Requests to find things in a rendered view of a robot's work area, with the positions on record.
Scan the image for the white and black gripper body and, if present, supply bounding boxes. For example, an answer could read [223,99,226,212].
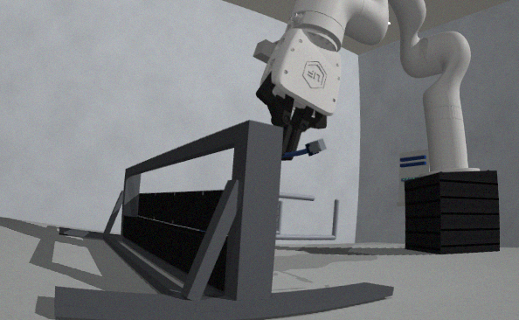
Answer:
[259,28,341,118]

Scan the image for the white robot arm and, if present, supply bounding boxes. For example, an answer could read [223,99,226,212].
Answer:
[285,0,480,177]

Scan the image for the dark blue cable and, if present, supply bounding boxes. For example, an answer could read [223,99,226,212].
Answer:
[281,149,308,158]

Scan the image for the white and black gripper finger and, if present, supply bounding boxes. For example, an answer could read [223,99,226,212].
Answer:
[256,72,294,156]
[286,106,327,153]

